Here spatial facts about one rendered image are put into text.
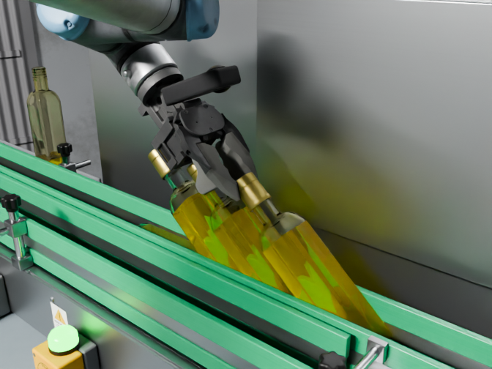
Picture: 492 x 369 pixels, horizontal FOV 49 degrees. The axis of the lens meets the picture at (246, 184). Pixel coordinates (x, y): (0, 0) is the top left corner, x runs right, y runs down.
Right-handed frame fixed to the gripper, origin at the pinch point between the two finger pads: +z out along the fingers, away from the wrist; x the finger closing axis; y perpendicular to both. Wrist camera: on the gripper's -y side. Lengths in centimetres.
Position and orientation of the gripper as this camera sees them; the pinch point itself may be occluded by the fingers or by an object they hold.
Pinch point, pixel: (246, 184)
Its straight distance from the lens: 73.8
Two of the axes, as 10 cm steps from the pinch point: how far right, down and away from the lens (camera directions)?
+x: -6.3, 3.1, -7.1
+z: 5.9, 7.9, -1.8
